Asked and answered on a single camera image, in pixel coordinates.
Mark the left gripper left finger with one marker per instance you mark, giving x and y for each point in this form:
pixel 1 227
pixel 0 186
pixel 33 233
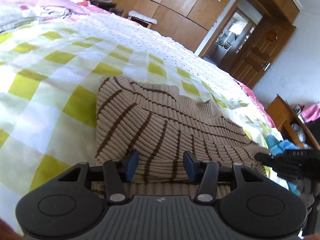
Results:
pixel 116 173

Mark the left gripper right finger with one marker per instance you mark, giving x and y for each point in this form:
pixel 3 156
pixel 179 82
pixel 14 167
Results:
pixel 204 173

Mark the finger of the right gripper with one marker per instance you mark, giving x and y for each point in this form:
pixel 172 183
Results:
pixel 265 159

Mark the beige brown-striped knit sweater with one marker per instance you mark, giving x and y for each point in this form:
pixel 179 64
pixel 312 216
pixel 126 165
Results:
pixel 161 124

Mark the blue towel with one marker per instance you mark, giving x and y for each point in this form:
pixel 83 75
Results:
pixel 277 147

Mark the wooden side cabinet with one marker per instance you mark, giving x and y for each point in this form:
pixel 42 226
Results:
pixel 283 117

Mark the brown wooden door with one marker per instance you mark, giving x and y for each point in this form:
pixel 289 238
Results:
pixel 249 63

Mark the yellow white checkered quilt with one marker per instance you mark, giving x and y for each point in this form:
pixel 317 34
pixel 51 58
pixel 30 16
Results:
pixel 51 68

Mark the white cushioned wooden stool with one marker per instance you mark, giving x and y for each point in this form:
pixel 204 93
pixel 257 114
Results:
pixel 141 19

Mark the wooden wardrobe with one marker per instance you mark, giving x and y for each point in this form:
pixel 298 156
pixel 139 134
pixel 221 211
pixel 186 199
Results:
pixel 188 21

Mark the dark bedside table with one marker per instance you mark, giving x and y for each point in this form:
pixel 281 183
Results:
pixel 107 5

